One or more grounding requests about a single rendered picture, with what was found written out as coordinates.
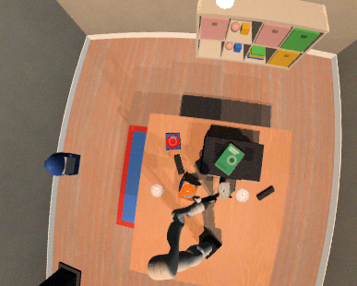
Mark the red cd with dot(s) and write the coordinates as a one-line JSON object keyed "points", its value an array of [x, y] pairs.
{"points": [[175, 142]]}

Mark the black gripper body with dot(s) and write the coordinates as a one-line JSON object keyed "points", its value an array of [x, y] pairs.
{"points": [[206, 202]]}

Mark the white-labelled cd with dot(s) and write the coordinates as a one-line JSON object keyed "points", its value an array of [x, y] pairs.
{"points": [[226, 193]]}

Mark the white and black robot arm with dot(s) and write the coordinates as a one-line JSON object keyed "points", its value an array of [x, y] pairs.
{"points": [[165, 267]]}

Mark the black rectangular bar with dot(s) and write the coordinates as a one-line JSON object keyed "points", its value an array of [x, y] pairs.
{"points": [[265, 193], [178, 165]]}

